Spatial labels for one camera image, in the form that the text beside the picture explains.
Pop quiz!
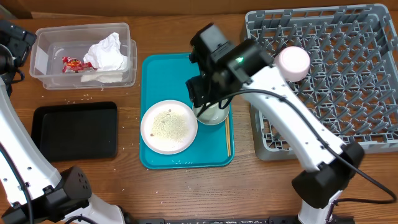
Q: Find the pale green cup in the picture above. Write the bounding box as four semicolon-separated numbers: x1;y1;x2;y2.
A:
200;103;224;119

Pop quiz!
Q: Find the pink bowl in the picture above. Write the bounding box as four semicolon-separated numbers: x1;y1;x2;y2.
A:
274;46;310;82

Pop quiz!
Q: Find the grey dishwasher rack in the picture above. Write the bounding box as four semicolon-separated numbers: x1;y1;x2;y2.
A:
243;4;397;154

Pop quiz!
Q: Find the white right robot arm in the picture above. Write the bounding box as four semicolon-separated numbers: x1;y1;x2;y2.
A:
186;23;364;223

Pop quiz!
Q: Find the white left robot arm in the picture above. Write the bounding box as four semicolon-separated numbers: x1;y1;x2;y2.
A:
1;20;135;223

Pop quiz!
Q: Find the grey-green small bowl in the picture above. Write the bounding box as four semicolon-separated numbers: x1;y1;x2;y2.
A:
192;106;229;125

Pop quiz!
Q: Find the teal plastic tray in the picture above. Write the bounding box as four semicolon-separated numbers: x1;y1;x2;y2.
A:
139;53;235;169

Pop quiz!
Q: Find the white plate with rice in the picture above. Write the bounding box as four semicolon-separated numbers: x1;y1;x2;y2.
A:
141;100;198;155

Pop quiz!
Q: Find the crumpled white tissue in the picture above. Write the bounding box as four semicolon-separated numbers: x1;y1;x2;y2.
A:
81;32;127;83

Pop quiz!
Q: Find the red snack wrapper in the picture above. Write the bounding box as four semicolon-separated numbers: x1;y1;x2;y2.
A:
62;57;96;73

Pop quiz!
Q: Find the black tray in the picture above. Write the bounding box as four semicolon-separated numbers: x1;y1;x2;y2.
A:
31;101;118;162

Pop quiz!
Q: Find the clear plastic bin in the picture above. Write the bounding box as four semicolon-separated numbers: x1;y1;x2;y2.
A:
29;22;137;90

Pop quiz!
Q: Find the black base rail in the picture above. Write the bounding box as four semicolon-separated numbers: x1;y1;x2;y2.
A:
137;216;299;224

